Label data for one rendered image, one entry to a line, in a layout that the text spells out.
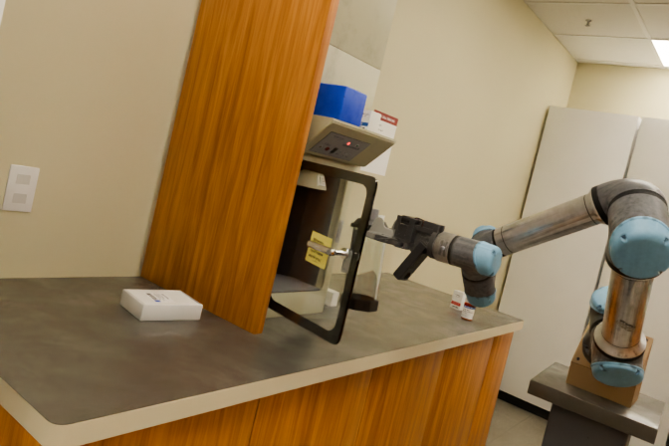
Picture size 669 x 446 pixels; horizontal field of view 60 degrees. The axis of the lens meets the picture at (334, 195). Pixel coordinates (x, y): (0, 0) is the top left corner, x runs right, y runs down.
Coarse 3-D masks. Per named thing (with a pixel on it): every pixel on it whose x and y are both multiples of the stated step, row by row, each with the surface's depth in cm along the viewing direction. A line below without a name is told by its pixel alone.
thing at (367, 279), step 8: (368, 240) 152; (368, 248) 152; (376, 248) 152; (384, 248) 155; (368, 256) 152; (376, 256) 153; (360, 264) 152; (368, 264) 152; (376, 264) 153; (360, 272) 152; (368, 272) 152; (376, 272) 153; (360, 280) 152; (368, 280) 152; (376, 280) 153; (360, 288) 152; (368, 288) 152; (376, 288) 154; (352, 296) 152; (360, 296) 152; (368, 296) 152; (376, 296) 155
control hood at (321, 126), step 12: (312, 120) 150; (324, 120) 147; (336, 120) 147; (312, 132) 149; (324, 132) 149; (336, 132) 152; (348, 132) 154; (360, 132) 157; (372, 132) 161; (312, 144) 152; (372, 144) 166; (384, 144) 169; (324, 156) 161; (360, 156) 170; (372, 156) 173
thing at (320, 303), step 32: (320, 192) 143; (352, 192) 135; (288, 224) 151; (320, 224) 142; (352, 224) 134; (288, 256) 149; (352, 256) 132; (288, 288) 147; (320, 288) 139; (320, 320) 137
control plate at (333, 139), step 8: (328, 136) 151; (336, 136) 153; (344, 136) 155; (320, 144) 153; (328, 144) 155; (336, 144) 157; (344, 144) 159; (352, 144) 161; (360, 144) 163; (368, 144) 165; (320, 152) 157; (328, 152) 159; (336, 152) 161; (352, 152) 165
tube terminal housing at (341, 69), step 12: (336, 48) 159; (336, 60) 160; (348, 60) 164; (324, 72) 157; (336, 72) 161; (348, 72) 165; (360, 72) 170; (372, 72) 174; (336, 84) 162; (348, 84) 166; (360, 84) 171; (372, 84) 175; (372, 96) 177; (312, 156) 160; (348, 168) 175
